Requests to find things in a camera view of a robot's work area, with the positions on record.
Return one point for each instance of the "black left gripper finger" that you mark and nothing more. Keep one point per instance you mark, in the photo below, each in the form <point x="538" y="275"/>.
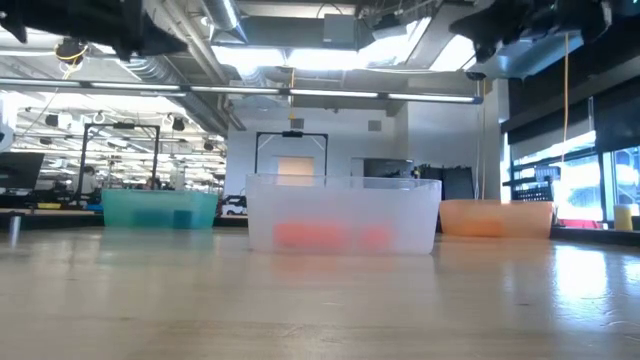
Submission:
<point x="162" y="49"/>
<point x="157" y="37"/>

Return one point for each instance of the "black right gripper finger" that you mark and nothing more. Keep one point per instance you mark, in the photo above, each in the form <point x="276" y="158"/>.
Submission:
<point x="487" y="45"/>
<point x="482" y="24"/>

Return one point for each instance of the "long orange toy block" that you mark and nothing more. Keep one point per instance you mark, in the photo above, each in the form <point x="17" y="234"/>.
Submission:
<point x="375" y="237"/>

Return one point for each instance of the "small orange toy block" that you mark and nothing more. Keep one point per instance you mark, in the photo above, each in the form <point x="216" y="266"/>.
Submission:
<point x="295" y="236"/>

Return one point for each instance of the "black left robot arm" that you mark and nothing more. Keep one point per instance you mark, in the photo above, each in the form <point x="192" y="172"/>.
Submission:
<point x="60" y="15"/>

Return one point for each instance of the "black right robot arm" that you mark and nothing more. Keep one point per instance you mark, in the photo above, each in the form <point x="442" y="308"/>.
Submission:
<point x="585" y="20"/>

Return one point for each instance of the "long linear ceiling light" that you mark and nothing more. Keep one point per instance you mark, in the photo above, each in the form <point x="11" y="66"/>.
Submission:
<point x="150" y="86"/>

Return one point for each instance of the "black cabinet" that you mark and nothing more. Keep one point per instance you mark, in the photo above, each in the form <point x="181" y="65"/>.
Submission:
<point x="450" y="182"/>

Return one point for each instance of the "gray ceiling box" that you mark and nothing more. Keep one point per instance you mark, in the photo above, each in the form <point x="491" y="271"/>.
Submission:
<point x="339" y="29"/>

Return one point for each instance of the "person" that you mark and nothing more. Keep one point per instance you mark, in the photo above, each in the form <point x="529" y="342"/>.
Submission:
<point x="89" y="182"/>

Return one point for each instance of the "black shelf rack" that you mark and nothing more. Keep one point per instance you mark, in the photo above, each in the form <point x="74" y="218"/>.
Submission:
<point x="530" y="192"/>

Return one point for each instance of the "green plastic bin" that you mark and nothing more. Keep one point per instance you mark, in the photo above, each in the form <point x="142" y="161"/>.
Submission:
<point x="115" y="205"/>

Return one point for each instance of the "orange plastic bin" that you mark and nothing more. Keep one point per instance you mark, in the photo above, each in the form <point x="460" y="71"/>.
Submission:
<point x="525" y="220"/>

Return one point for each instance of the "black monitor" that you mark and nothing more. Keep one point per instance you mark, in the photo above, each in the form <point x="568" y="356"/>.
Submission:
<point x="20" y="170"/>

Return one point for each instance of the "clear plastic bin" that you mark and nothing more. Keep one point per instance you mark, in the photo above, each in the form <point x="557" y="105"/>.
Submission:
<point x="345" y="200"/>

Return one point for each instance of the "yellow cylinder container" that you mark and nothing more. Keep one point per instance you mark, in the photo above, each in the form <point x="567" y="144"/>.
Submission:
<point x="623" y="217"/>

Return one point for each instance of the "silver ventilation duct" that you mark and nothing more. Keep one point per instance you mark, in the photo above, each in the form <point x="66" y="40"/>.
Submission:
<point x="165" y="70"/>

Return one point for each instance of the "black background rig frame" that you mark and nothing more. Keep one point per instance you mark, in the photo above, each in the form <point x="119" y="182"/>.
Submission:
<point x="120" y="126"/>
<point x="292" y="134"/>

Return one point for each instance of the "gray square wall vent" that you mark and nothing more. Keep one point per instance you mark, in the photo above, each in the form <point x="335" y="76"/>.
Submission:
<point x="374" y="125"/>
<point x="297" y="124"/>

